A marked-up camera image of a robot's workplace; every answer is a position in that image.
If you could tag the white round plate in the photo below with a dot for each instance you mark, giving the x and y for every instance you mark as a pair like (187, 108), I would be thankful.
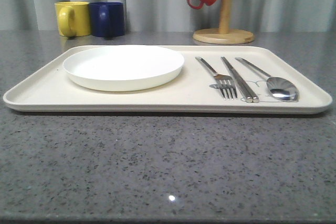
(124, 67)

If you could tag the silver metal fork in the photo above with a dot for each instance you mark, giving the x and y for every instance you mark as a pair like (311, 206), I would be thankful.
(225, 84)

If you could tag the silver metal spoon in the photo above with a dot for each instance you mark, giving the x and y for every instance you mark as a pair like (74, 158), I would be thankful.
(279, 88)

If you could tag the wooden mug tree stand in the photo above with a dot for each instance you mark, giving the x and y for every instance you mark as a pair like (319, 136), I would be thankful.
(224, 35)

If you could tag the dark blue mug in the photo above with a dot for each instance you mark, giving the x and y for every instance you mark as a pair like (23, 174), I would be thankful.
(107, 19)

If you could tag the cream rabbit serving tray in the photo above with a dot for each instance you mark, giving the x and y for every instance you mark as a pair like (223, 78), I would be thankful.
(50, 90)

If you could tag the yellow mug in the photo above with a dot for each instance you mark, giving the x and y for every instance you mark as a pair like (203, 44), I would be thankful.
(73, 19)

